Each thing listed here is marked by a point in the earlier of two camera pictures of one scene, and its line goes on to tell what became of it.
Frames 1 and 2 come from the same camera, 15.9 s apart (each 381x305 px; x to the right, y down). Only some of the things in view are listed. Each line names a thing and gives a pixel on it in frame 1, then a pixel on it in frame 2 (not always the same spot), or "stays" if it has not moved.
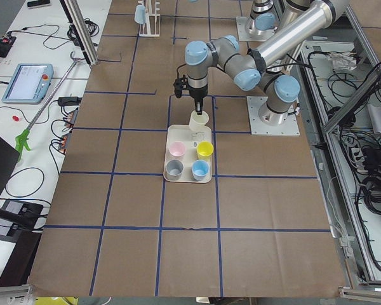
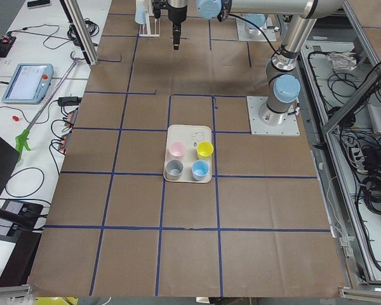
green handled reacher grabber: (21, 140) stays
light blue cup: (140, 14) stays
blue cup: (199, 169) stays
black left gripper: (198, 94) -> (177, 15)
